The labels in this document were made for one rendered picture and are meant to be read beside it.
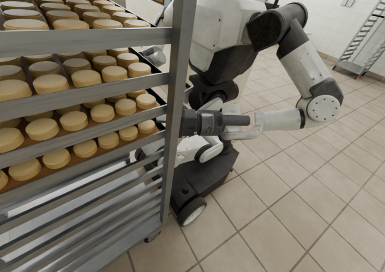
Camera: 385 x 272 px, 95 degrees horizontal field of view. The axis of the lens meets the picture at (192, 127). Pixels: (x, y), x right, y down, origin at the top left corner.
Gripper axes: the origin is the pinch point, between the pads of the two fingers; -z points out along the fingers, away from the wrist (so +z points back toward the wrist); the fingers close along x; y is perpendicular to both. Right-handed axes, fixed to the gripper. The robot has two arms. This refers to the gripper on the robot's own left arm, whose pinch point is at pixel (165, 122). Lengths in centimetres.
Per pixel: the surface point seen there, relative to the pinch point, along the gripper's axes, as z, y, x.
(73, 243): -30, 21, -37
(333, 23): 409, -379, -4
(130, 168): -10.2, 11.6, -8.4
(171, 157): 1.8, 8.1, -8.1
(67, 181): -48, -15, -55
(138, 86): -6.8, 9.6, 18.0
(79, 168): -20.0, 17.2, 0.5
